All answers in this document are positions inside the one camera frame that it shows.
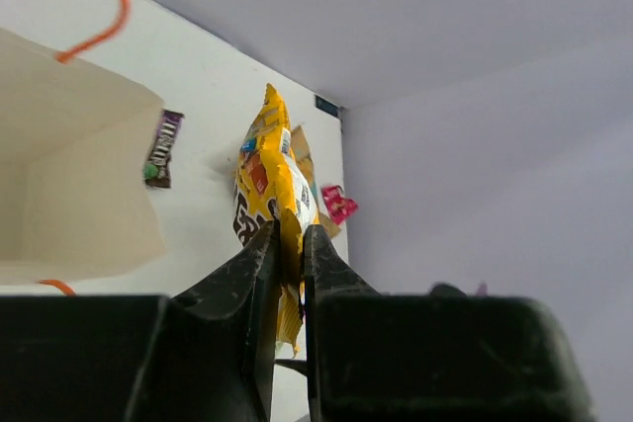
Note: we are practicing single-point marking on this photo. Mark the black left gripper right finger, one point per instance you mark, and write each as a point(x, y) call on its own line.
point(441, 356)

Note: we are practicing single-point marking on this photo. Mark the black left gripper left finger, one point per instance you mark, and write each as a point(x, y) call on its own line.
point(204, 355)

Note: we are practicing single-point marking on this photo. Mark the yellow snack packet barcode side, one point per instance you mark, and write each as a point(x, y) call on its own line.
point(269, 186)

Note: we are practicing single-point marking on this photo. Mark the tan popcorn chips bag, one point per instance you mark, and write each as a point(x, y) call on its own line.
point(301, 149)

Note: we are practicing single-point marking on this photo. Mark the cream bear paper bag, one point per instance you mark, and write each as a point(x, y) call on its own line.
point(76, 126)

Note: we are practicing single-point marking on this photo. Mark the small pink candy packet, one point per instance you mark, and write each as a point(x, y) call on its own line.
point(339, 207)

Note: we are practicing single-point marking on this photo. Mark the brown M&M's packet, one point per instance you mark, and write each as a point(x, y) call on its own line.
point(156, 171)

